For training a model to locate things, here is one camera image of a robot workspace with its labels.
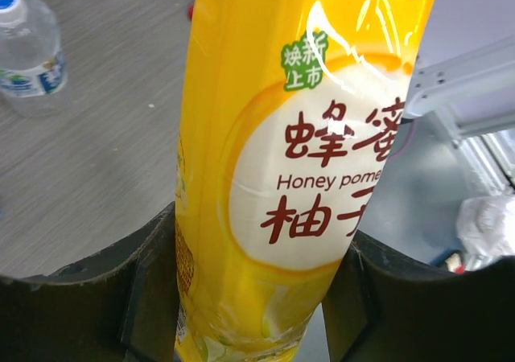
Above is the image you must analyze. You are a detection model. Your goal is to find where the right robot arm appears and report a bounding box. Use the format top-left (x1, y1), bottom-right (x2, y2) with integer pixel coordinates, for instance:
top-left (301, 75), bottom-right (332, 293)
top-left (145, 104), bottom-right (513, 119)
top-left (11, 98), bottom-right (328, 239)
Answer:
top-left (405, 35), bottom-right (514, 138)

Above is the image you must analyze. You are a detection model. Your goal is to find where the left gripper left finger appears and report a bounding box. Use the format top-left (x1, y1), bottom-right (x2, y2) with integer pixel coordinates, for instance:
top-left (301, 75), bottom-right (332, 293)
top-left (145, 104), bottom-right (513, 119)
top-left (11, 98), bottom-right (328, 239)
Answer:
top-left (1, 204), bottom-right (179, 361)

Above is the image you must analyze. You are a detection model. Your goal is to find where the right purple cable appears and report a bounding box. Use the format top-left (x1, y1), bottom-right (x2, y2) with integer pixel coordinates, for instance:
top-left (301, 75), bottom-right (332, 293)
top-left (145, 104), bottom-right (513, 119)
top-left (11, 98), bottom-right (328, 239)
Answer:
top-left (388, 118), bottom-right (416, 160)

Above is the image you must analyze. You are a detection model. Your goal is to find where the yellow juice bottle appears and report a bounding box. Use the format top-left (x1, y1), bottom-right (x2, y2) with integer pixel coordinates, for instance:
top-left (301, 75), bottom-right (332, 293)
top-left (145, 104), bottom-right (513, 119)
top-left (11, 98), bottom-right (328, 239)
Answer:
top-left (175, 0), bottom-right (435, 361)

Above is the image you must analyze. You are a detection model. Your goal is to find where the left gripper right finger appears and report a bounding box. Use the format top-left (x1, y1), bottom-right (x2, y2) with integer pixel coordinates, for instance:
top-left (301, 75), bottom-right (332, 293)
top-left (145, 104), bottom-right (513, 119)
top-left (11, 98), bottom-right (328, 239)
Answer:
top-left (323, 239), bottom-right (514, 361)

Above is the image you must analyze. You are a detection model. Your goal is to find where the crumpled clear plastic bag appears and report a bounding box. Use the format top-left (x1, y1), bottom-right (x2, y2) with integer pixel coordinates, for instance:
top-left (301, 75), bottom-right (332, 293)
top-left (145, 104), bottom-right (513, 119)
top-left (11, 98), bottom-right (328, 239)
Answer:
top-left (456, 195), bottom-right (514, 271)

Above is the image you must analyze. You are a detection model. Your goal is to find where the small blue-label water bottle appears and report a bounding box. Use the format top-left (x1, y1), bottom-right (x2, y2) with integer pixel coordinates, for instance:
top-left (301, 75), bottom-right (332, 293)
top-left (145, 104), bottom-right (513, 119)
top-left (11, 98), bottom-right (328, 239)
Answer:
top-left (1, 0), bottom-right (68, 117)

